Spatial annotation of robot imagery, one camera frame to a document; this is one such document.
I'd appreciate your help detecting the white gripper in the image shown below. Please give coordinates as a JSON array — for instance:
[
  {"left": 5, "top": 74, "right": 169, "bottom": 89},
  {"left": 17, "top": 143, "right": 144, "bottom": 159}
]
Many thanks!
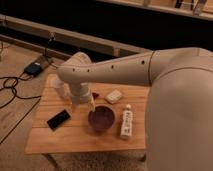
[{"left": 69, "top": 83, "right": 96, "bottom": 112}]

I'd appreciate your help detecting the red pepper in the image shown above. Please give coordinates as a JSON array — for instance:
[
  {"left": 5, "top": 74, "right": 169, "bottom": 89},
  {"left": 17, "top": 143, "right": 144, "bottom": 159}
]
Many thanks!
[{"left": 92, "top": 93, "right": 99, "bottom": 99}]

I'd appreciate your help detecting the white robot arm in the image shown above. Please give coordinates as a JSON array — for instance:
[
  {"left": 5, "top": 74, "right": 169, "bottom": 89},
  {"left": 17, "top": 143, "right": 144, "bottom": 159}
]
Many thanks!
[{"left": 58, "top": 47, "right": 213, "bottom": 171}]

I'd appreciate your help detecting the white sponge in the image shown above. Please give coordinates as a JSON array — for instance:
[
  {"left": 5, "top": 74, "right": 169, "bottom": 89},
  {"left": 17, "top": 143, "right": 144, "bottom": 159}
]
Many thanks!
[{"left": 105, "top": 90, "right": 122, "bottom": 104}]

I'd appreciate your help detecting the dark purple bowl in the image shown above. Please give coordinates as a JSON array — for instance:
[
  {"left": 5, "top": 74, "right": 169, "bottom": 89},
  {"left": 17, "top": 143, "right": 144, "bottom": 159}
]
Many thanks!
[{"left": 88, "top": 106, "right": 115, "bottom": 132}]

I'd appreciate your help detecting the wooden table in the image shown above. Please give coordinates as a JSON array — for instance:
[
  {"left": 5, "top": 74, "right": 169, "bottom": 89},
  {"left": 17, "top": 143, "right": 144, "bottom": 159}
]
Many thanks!
[{"left": 25, "top": 74, "right": 149, "bottom": 154}]

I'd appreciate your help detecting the black phone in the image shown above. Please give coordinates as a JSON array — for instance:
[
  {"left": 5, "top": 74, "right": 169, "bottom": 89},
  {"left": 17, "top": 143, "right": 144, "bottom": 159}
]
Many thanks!
[{"left": 47, "top": 110, "right": 71, "bottom": 130}]

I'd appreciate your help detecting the translucent plastic cup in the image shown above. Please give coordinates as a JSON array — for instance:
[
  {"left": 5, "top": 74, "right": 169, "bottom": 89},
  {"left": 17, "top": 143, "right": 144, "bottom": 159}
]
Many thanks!
[{"left": 52, "top": 77, "right": 69, "bottom": 99}]

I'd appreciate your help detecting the white bottle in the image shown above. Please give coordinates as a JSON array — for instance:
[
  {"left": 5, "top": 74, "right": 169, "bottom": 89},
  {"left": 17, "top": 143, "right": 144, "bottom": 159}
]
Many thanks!
[{"left": 120, "top": 104, "right": 133, "bottom": 139}]

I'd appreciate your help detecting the long wooden beam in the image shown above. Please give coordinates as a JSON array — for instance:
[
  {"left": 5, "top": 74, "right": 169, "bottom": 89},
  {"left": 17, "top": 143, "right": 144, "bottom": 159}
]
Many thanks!
[{"left": 0, "top": 14, "right": 149, "bottom": 57}]

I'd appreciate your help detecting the black power adapter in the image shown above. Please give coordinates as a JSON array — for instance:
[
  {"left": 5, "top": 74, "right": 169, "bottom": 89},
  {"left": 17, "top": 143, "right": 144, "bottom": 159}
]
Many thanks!
[{"left": 24, "top": 63, "right": 42, "bottom": 76}]

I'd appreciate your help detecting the black floor cable left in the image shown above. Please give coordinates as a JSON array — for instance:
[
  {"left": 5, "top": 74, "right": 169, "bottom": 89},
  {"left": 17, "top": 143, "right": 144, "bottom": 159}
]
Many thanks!
[{"left": 0, "top": 71, "right": 43, "bottom": 145}]

